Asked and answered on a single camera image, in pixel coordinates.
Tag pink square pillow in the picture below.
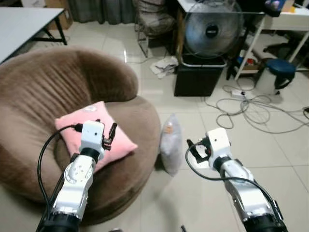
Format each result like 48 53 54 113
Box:
55 101 138 174

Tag brown round plush sofa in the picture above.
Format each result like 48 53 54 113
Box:
0 46 161 226

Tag white power strip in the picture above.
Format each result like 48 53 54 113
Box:
230 88 248 99

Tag black box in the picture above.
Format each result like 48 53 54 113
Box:
174 53 227 97

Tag white crumpled cloth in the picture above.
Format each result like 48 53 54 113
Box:
150 57 180 79

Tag blue round stool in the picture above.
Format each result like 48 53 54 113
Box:
267 58 296 90

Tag round metal cage fan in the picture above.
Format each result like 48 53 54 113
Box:
184 1 245 59

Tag grey curtain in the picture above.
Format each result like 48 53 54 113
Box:
68 0 139 25

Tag brown cardboard box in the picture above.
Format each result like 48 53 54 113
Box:
46 0 73 30

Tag white table with black legs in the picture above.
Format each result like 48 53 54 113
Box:
0 7 68 64

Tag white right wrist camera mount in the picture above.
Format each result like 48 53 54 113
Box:
205 128 232 163

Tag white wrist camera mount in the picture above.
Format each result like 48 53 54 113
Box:
205 128 232 163
80 121 105 156

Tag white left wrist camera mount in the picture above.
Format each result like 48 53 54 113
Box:
80 121 105 156

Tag grey tangled floor cable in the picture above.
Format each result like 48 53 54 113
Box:
203 84 309 134

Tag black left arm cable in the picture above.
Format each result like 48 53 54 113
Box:
37 124 83 216

